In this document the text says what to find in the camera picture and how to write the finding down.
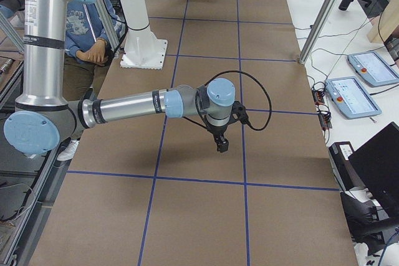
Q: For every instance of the seated person in blue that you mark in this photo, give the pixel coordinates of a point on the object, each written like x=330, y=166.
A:
x=83, y=27

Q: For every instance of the person's hand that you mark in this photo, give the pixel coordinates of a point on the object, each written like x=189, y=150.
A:
x=96, y=54

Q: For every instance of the teach pendant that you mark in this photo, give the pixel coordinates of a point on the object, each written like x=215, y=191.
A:
x=373, y=68
x=351, y=98

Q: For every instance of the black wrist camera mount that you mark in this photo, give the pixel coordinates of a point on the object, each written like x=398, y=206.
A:
x=238, y=113

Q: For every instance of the far teach pendant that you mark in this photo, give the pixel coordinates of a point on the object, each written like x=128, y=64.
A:
x=373, y=68

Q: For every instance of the aluminium frame post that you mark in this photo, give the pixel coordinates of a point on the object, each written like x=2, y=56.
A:
x=317, y=27

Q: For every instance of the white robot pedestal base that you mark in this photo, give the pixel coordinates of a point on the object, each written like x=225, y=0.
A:
x=141, y=49

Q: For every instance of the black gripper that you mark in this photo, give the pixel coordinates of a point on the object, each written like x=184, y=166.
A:
x=217, y=131

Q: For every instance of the near teach pendant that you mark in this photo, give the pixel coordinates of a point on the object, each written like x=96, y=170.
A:
x=351, y=98

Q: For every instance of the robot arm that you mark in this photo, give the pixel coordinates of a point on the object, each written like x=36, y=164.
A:
x=43, y=118

